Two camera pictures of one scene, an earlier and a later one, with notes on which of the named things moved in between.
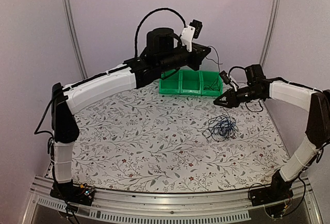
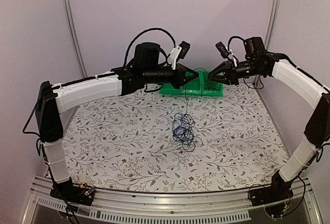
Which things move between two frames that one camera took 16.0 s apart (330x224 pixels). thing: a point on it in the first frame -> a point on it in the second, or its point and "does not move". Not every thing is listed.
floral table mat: x=130 y=138 does not move
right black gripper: x=233 y=101 -> x=232 y=78
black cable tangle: x=221 y=128 -> x=183 y=130
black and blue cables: x=226 y=126 -> x=183 y=132
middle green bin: x=190 y=82 does not move
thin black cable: x=214 y=86 -> x=204 y=87
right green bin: x=210 y=84 does not move
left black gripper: x=199 y=55 -> x=182 y=71
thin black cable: x=217 y=76 -> x=208 y=76
